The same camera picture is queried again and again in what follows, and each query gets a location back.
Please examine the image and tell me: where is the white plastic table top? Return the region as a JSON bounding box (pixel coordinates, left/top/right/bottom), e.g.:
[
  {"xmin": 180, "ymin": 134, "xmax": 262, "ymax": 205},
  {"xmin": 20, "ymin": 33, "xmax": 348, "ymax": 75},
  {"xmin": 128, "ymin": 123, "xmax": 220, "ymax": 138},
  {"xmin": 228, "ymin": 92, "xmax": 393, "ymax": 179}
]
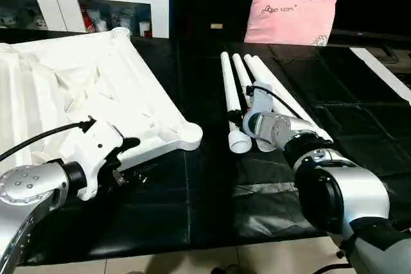
[{"xmin": 0, "ymin": 26, "xmax": 204, "ymax": 174}]

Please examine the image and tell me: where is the black work mat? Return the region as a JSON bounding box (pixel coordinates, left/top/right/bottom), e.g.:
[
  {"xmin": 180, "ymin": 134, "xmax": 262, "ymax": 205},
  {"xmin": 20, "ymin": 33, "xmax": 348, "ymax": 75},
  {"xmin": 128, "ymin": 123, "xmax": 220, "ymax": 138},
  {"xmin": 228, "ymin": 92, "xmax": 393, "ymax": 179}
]
[{"xmin": 0, "ymin": 28, "xmax": 411, "ymax": 265}]

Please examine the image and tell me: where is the pink pillow with print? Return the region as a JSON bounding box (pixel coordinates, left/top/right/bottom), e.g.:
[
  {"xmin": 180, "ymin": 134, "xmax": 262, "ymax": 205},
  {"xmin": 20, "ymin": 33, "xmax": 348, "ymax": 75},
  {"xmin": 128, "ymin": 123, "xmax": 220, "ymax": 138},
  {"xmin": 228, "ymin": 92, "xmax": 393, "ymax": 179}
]
[{"xmin": 243, "ymin": 0, "xmax": 338, "ymax": 46}]

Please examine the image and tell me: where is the red and white carton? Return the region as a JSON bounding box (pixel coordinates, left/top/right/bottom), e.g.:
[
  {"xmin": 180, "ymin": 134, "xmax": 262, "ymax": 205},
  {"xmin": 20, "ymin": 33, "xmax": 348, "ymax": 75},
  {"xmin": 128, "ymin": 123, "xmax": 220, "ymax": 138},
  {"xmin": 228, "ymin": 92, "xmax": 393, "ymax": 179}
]
[{"xmin": 82, "ymin": 4, "xmax": 94, "ymax": 33}]

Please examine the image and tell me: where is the white plastic table leg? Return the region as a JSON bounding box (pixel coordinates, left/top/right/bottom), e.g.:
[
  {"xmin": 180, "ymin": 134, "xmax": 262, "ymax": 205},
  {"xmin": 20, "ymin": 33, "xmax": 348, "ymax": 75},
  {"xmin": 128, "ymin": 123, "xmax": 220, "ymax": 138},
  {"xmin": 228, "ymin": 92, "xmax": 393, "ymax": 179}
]
[
  {"xmin": 243, "ymin": 54, "xmax": 290, "ymax": 117},
  {"xmin": 252, "ymin": 55, "xmax": 334, "ymax": 142},
  {"xmin": 232, "ymin": 53, "xmax": 277, "ymax": 153},
  {"xmin": 220, "ymin": 51, "xmax": 252, "ymax": 155}
]

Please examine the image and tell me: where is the black left wrist camera cable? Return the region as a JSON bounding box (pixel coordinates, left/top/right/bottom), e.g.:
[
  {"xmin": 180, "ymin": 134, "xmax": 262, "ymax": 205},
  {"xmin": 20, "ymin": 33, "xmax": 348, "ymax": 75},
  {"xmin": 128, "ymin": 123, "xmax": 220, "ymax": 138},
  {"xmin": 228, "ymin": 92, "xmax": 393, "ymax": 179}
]
[{"xmin": 0, "ymin": 121, "xmax": 97, "ymax": 161}]

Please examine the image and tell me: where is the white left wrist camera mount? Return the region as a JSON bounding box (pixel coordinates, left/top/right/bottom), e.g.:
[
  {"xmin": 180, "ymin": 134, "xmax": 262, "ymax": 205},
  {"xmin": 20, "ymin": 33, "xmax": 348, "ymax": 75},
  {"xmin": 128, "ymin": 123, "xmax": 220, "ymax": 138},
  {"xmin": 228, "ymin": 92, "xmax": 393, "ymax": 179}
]
[{"xmin": 60, "ymin": 116, "xmax": 125, "ymax": 201}]

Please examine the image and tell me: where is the white flat board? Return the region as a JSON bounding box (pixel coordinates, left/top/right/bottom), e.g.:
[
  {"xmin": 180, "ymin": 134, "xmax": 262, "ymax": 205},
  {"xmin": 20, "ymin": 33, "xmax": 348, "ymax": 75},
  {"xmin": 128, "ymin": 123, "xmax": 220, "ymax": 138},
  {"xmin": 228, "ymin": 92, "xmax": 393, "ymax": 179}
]
[{"xmin": 349, "ymin": 46, "xmax": 411, "ymax": 107}]

